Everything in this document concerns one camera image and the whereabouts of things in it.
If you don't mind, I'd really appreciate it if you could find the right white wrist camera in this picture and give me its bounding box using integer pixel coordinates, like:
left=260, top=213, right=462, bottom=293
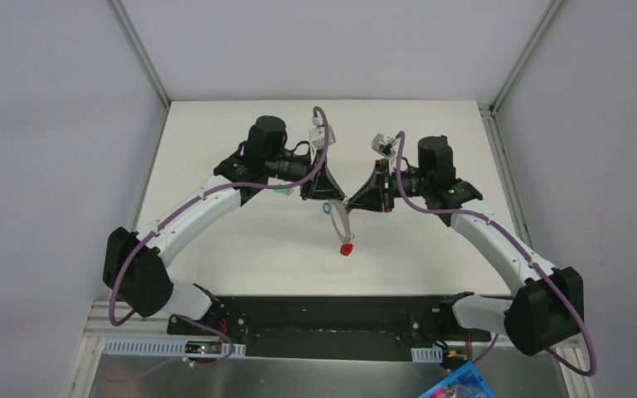
left=371, top=133, right=400, bottom=161

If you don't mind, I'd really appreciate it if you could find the aluminium frame rail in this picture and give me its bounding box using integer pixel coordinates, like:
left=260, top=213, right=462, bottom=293
left=107, top=0, right=172, bottom=110

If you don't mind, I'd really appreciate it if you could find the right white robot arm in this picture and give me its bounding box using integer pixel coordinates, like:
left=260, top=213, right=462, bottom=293
left=347, top=134, right=586, bottom=356

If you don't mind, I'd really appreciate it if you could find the red tagged key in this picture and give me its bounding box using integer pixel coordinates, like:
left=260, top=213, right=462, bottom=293
left=340, top=243, right=353, bottom=256

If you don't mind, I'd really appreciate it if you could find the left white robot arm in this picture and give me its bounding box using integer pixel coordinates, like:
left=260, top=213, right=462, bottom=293
left=102, top=106, right=334, bottom=336

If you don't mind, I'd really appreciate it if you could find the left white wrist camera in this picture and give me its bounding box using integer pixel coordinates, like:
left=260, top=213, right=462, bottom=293
left=309, top=113, right=336, bottom=162

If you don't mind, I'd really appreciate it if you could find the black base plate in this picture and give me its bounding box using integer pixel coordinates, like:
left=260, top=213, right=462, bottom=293
left=165, top=295, right=507, bottom=364

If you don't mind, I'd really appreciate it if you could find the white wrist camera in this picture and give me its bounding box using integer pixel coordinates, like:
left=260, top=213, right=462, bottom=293
left=309, top=113, right=336, bottom=162
left=371, top=133, right=400, bottom=161

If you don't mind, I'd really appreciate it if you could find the blue plastic bin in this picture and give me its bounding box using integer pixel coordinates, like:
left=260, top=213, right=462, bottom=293
left=418, top=362, right=496, bottom=398

